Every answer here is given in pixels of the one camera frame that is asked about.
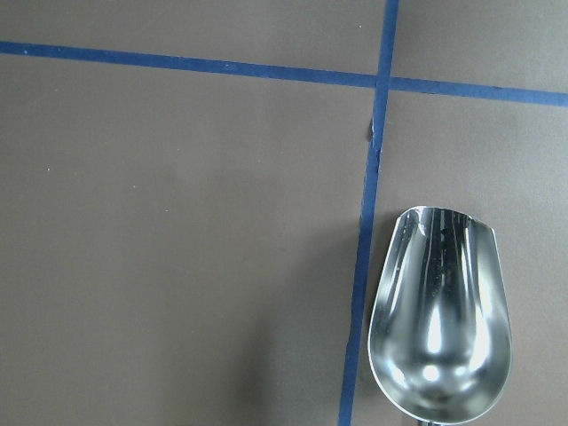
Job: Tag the metal scoop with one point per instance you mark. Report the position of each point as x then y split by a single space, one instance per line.
439 342

